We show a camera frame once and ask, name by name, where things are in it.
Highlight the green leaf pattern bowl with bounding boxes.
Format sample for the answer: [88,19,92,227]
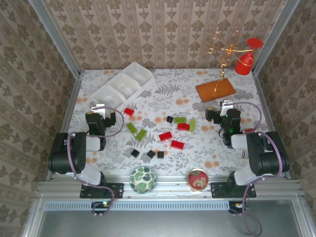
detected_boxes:
[129,166,158,195]

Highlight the white three-compartment container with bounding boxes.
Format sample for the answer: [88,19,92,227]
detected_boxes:
[89,61,156,112]

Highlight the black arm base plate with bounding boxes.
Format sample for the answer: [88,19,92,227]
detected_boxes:
[210,181,257,198]
[79,182,124,199]

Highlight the brown wooden board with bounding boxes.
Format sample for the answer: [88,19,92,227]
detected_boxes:
[196,78,237,103]

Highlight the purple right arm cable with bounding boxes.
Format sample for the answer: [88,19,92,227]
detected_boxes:
[228,101,287,237]

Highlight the aluminium front rail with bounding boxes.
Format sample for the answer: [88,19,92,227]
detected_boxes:
[37,174,306,201]

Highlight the gold wire stand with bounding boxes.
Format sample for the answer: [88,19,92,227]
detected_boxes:
[204,29,255,93]

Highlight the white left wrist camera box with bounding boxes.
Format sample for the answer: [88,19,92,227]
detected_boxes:
[91,103,109,118]

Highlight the grey slotted cable duct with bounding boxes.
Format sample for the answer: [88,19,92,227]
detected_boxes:
[45,200,229,211]

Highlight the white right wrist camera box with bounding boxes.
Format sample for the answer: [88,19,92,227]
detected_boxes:
[220,99,234,114]

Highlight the aluminium side rail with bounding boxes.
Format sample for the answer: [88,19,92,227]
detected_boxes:
[46,71,82,181]
[251,70,292,180]

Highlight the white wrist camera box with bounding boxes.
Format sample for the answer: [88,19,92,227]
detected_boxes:
[91,103,109,118]
[220,99,234,114]

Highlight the black connector box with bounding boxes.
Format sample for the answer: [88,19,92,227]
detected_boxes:
[91,201,111,214]
[229,201,247,214]

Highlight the aluminium frame post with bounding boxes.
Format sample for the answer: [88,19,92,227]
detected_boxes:
[28,0,81,79]
[251,0,301,76]

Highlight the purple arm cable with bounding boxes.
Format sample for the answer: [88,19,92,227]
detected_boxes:
[67,107,124,218]
[228,101,287,237]

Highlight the red plastic disc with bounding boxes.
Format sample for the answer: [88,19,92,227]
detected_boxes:
[247,38,264,50]

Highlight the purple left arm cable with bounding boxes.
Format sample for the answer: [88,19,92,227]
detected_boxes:
[67,107,124,218]

